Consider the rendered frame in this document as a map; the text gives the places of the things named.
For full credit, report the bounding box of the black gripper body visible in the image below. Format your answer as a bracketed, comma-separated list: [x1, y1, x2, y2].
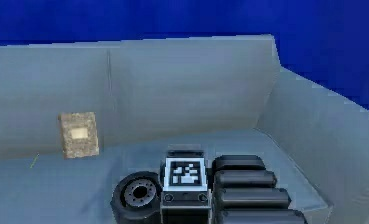
[110, 170, 164, 224]

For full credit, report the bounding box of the tan square book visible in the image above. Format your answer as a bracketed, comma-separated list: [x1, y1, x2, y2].
[57, 111, 101, 160]

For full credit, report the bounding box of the grey sofa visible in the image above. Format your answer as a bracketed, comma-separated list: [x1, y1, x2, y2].
[0, 33, 369, 224]

